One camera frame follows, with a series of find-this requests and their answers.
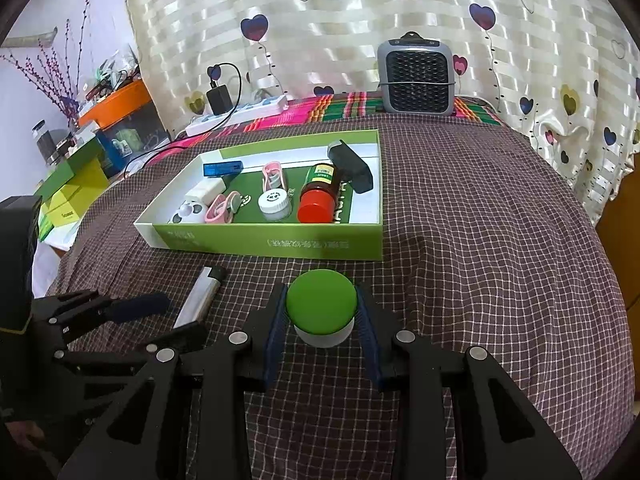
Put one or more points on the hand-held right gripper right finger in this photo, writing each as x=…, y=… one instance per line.
x=370, y=340

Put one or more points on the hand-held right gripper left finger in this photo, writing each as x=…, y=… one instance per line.
x=275, y=340

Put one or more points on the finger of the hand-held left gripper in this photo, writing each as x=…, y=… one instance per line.
x=185, y=337
x=140, y=306

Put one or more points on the silver lighter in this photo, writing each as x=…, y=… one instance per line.
x=200, y=300

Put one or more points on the white jar with green lid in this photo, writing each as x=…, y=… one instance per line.
x=320, y=295

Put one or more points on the green and white cardboard box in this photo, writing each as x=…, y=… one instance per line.
x=280, y=247

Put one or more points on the small white panda gadget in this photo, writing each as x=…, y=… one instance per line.
x=189, y=212

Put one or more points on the white charger adapter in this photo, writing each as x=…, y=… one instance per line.
x=205, y=190

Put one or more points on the small white capped bottle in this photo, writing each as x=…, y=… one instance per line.
x=274, y=202

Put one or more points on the brown bottle with red cap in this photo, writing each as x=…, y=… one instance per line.
x=315, y=200

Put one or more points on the blue usb card reader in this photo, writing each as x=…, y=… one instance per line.
x=222, y=170

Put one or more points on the black rectangular device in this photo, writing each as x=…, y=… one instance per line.
x=355, y=167

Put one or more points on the dark green cardboard box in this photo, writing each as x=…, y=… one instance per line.
x=70, y=167

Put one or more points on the dark glass jar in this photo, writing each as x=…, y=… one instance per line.
x=44, y=142

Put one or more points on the blue printed box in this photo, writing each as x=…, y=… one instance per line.
x=115, y=147

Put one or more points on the green printed card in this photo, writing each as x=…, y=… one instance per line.
x=247, y=187

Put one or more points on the purple flower branches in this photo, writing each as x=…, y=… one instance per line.
x=67, y=105

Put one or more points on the storage bin with orange lid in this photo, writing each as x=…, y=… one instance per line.
x=115, y=100

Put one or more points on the pile of assorted clutter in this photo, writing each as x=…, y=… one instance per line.
x=112, y=77

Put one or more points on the black plug adapter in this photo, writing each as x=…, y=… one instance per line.
x=218, y=100

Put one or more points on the white power strip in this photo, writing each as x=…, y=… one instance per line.
x=250, y=108

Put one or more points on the colourful striped mat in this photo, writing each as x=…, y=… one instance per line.
x=340, y=107

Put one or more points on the grey desk fan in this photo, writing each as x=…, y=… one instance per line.
x=415, y=75

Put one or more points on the wooden cabinet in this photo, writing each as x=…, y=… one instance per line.
x=622, y=230

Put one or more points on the heart print curtain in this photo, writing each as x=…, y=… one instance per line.
x=350, y=10

